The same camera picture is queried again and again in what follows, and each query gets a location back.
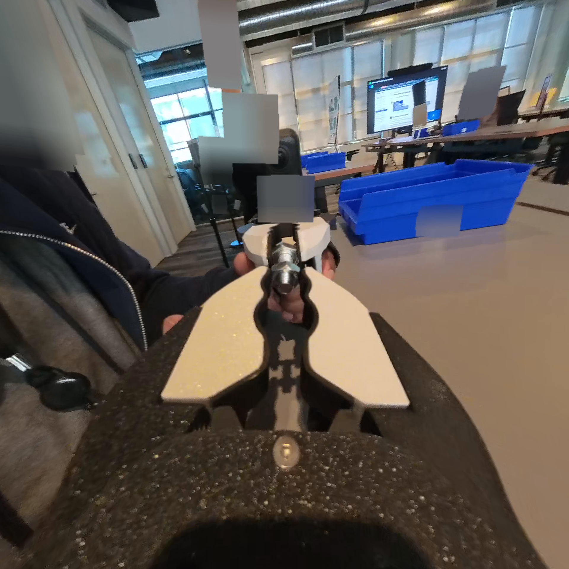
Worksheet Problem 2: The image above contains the person's left hand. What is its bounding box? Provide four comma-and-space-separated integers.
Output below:
233, 243, 341, 324

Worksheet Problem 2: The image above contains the wooden office desk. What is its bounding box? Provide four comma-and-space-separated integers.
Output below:
302, 162, 376, 179
362, 119, 569, 148

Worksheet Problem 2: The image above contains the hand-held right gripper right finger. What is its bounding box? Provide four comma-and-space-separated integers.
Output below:
300, 267, 411, 410

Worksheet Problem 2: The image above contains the person's navy zip jacket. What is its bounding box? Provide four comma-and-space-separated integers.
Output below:
0, 164, 178, 356

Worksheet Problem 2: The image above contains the silver hex bolt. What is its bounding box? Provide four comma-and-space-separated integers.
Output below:
271, 242, 303, 296

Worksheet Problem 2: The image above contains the beige and black device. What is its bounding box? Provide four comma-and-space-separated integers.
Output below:
413, 82, 429, 128

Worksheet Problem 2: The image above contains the black wall vent grille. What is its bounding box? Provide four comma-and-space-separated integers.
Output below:
313, 24, 345, 46

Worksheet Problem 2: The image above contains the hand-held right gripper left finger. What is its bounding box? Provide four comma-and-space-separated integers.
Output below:
161, 266, 273, 404

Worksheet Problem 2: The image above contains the black tripod stand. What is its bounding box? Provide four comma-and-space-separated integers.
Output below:
209, 213, 244, 269

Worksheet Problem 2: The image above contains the printed banner stand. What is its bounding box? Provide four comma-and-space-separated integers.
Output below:
328, 76, 341, 145

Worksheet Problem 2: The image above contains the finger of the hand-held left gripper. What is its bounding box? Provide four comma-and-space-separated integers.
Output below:
242, 224, 273, 267
297, 222, 332, 273

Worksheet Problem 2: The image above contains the large computer monitor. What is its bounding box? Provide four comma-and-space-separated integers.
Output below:
367, 66, 449, 136

